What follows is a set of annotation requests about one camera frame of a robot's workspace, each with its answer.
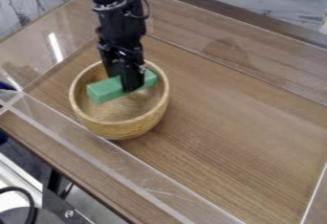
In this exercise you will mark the black table leg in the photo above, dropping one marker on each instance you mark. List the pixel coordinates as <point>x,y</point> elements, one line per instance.
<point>53,181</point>

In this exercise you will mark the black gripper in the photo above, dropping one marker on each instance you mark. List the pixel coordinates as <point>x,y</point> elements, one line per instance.
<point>120,31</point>

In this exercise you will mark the brown wooden bowl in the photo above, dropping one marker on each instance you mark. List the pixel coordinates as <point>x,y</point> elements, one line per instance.
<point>126,117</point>

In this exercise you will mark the green rectangular block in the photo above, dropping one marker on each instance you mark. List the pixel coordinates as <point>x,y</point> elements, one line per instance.
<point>108,89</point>

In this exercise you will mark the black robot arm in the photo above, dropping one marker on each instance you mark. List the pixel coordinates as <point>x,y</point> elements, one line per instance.
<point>121,28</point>

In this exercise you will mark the clear acrylic tray wall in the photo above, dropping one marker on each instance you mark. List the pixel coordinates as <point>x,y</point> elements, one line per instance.
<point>130,188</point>

